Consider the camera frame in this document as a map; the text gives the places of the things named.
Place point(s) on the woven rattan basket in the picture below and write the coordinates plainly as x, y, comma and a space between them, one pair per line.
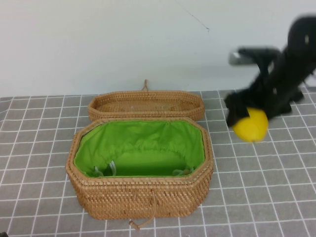
128, 197

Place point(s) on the green fabric basket liner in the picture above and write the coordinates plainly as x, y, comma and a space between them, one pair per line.
148, 138

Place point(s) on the woven rattan basket lid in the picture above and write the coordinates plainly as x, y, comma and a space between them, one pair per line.
148, 98

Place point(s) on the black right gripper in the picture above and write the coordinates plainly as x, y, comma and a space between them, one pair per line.
276, 84

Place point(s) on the grey checked tablecloth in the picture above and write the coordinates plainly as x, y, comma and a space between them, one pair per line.
259, 197

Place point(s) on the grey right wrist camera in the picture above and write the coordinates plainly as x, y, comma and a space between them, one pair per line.
243, 56

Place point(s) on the yellow lemon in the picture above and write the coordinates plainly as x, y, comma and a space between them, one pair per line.
254, 127

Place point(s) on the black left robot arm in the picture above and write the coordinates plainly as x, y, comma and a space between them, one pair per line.
3, 234

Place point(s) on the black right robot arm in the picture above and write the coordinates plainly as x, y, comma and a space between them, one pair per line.
304, 29

